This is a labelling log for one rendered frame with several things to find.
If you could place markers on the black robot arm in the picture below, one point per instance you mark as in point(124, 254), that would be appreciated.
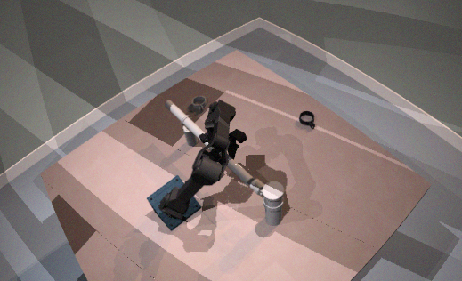
point(204, 170)

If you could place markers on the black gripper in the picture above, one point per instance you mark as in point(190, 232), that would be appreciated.
point(234, 136)

